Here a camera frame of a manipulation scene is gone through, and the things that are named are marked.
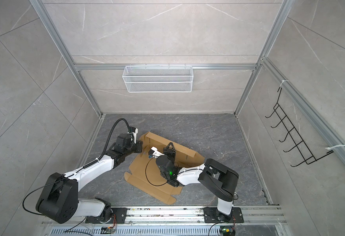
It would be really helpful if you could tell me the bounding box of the brown cardboard box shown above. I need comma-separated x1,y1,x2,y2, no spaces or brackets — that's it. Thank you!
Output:
124,132,204,205

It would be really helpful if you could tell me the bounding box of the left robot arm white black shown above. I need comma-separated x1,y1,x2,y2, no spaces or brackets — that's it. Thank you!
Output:
36,127,142,224

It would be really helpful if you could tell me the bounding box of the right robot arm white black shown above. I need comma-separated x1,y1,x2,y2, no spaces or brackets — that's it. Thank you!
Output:
148,143,239,221

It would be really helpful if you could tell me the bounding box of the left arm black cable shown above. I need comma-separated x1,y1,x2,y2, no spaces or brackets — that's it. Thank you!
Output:
22,117,131,216

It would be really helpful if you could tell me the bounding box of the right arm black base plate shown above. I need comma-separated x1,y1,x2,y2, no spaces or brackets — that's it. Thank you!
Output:
203,207,244,224

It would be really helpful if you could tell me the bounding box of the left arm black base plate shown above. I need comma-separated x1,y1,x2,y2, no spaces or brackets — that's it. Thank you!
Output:
85,207,128,224

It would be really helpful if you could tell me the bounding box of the white wire mesh basket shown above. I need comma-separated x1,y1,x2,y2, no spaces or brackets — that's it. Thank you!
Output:
122,65,194,93

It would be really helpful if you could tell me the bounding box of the aluminium mounting rail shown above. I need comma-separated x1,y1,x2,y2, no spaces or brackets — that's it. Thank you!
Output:
36,206,291,236

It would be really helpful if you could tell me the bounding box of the black wire hook rack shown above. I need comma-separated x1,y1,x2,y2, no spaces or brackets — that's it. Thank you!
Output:
265,88,334,168

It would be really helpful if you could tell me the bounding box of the aluminium frame post left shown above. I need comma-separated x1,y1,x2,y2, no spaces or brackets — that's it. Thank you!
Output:
30,0,103,117

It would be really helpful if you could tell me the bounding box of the aluminium frame post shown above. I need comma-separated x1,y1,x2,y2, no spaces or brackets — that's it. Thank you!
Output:
30,0,103,117
234,0,295,119

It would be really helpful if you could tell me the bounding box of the aluminium frame post right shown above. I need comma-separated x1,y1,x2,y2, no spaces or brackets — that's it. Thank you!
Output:
234,0,295,119

